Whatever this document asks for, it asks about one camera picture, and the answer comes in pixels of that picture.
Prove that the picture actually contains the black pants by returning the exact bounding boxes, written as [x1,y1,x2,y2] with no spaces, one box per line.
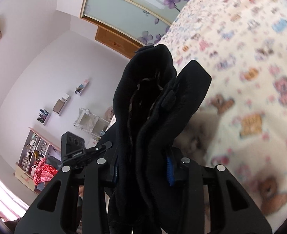
[104,44,212,233]

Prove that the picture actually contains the white ornate rack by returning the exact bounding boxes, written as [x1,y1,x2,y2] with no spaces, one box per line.
[73,108,110,141]

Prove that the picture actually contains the red gift bag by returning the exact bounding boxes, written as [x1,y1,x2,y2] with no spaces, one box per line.
[33,157,58,186]

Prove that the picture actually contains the bookshelf with books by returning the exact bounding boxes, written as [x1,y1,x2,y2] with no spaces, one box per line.
[16,127,61,175]

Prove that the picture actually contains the wooden door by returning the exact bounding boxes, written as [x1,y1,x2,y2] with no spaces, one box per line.
[95,27,143,59]

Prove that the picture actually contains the frosted glass sliding wardrobe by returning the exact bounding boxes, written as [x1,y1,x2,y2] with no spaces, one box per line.
[81,0,189,45]

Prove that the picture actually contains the floral teddy print blanket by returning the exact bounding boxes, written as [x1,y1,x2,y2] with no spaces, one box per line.
[161,0,287,231]

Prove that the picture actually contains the cardboard box on wall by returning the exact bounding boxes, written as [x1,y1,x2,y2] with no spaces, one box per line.
[52,94,70,116]

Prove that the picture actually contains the wall shelf with books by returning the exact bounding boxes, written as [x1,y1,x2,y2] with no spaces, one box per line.
[37,109,50,125]

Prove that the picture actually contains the small white wall shelf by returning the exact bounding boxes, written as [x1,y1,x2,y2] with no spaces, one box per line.
[74,79,89,96]

